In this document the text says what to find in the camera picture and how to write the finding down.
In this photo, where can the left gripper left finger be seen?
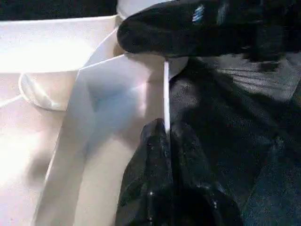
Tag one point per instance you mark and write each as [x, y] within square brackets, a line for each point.
[145, 179]

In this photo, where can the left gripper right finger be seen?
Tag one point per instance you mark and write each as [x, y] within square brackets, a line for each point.
[200, 188]

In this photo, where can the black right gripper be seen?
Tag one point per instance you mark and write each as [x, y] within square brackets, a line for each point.
[258, 30]

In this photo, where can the white plastic table top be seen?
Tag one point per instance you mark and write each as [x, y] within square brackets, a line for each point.
[47, 117]

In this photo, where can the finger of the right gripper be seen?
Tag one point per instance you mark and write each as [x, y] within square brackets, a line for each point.
[164, 30]

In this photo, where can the white plastic table leg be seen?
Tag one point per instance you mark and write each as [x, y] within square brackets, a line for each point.
[123, 7]

